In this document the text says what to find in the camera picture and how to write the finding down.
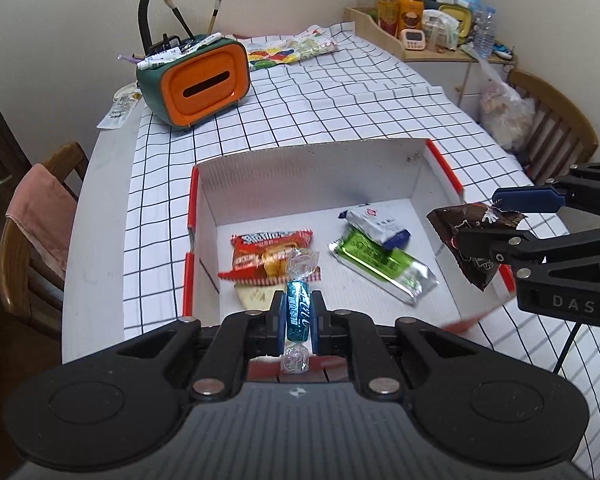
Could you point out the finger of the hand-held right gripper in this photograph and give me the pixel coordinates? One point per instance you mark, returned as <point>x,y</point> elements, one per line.
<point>527,199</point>
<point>495,242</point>

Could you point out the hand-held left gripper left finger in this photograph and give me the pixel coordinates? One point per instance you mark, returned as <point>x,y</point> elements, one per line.
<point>278,320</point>

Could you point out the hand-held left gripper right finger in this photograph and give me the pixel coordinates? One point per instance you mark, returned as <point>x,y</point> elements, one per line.
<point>318,320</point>

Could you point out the teal candy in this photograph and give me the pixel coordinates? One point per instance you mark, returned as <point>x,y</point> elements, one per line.
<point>297,317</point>

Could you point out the cream snack packet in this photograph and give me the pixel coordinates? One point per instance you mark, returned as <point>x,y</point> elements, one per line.
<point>252,297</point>

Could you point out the dark red foil snack packet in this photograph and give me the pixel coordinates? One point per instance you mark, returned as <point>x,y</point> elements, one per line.
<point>460,219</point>

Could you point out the red chip snack packet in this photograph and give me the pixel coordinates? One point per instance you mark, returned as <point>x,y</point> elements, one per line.
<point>260,255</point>

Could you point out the green snack packet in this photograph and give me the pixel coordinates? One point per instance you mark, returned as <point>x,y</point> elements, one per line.
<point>380,262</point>

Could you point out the white blue snack packet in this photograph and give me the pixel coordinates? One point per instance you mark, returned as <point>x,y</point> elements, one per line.
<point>380,225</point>

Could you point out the red cardboard box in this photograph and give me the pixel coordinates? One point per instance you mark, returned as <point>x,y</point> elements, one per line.
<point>305,175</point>

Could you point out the wooden chair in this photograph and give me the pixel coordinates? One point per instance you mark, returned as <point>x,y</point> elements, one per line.
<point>565,125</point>
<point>15,260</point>

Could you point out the clear plastic bag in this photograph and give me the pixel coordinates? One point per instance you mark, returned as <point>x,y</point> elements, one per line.
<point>505,110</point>

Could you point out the white cabinet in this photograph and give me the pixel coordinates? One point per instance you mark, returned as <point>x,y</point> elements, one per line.
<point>440,82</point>

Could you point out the clear water bottle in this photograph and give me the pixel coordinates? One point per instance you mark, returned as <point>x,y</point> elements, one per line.
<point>484,32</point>

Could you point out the plastic wrapped jar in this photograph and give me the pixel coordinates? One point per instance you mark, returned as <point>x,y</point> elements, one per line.
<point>440,30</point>

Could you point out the yellow container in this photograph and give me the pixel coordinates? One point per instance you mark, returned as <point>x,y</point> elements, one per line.
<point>455,22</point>

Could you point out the white timer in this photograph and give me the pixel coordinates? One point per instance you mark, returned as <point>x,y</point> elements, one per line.
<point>413,39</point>

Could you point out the checkered white tablecloth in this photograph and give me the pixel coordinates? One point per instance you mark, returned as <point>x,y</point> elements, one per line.
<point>330,110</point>

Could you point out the brown jar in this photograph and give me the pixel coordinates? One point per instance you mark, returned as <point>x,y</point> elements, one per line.
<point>411,10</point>

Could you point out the orange juice bottle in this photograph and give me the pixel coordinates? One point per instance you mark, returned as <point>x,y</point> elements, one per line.
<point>388,10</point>

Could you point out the wooden organizer tray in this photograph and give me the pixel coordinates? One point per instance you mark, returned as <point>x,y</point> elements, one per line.
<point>367,22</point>

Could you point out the orange green tissue box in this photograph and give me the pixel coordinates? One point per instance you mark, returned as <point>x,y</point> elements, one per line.
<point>205,85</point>

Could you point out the pink towel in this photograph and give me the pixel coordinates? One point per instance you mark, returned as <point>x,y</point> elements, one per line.
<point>42,215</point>

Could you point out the white paper packet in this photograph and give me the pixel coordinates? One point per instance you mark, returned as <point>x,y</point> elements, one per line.
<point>120,107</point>

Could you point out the colourful printed packet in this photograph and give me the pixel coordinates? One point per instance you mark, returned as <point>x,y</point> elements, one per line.
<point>290,50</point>

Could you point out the white marker pen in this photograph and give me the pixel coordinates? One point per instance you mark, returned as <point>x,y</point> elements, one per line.
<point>202,43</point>
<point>157,58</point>

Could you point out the paint brush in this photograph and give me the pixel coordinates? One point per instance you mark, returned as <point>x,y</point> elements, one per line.
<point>177,16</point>
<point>215,15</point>

